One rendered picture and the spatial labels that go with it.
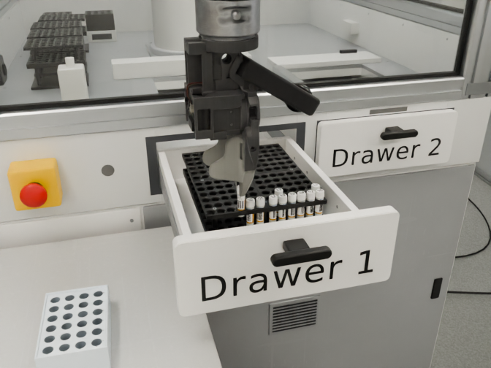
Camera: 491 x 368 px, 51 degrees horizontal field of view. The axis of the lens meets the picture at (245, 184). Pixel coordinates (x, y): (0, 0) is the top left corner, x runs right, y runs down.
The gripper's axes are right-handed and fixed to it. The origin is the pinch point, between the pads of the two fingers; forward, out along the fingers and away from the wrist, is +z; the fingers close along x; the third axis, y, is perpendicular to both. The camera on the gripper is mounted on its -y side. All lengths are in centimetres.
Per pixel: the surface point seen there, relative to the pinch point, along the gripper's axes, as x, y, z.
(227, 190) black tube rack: -5.6, 1.2, 3.8
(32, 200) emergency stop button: -15.6, 30.0, 6.6
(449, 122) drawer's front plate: -21, -47, 3
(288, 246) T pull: 12.2, -2.0, 2.6
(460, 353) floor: -41, -84, 94
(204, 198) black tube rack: -4.2, 5.0, 3.7
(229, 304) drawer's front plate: 10.8, 5.0, 11.2
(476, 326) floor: -51, -97, 94
